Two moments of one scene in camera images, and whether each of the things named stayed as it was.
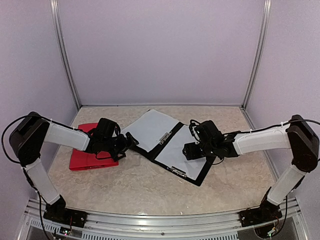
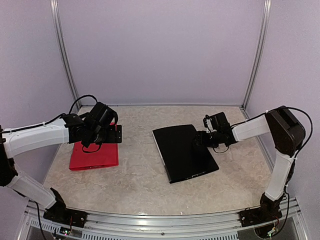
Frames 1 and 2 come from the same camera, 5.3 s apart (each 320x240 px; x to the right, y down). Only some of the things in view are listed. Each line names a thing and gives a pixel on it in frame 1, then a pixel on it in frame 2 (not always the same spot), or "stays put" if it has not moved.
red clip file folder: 81,160 stays put
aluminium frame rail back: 159,106 stays put
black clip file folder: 160,145 to 182,159
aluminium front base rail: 223,226 stays put
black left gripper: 124,144 to 112,138
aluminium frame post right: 267,9 stays put
